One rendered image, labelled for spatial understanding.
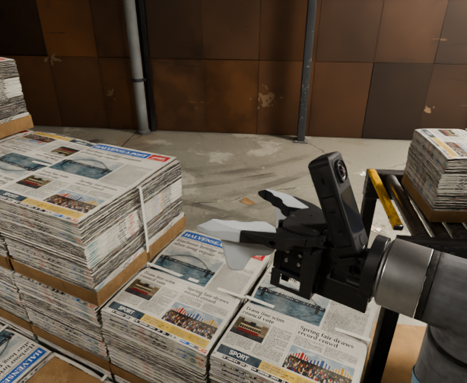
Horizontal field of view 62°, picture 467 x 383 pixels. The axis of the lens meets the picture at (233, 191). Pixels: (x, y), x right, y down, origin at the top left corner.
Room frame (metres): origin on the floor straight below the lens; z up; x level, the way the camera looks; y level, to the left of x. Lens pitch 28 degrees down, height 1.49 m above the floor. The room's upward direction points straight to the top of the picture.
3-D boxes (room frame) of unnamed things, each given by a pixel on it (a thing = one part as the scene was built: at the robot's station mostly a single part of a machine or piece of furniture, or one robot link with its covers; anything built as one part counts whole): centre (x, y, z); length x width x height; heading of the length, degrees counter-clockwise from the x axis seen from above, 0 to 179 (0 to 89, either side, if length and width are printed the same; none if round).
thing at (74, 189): (0.88, 0.36, 1.07); 0.37 x 0.29 x 0.01; 154
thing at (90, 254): (0.89, 0.36, 0.95); 0.38 x 0.29 x 0.23; 154
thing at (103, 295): (0.89, 0.35, 0.86); 0.38 x 0.29 x 0.04; 154
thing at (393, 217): (1.24, -0.55, 0.81); 0.43 x 0.03 x 0.02; 173
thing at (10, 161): (1.02, 0.62, 0.95); 0.38 x 0.29 x 0.23; 153
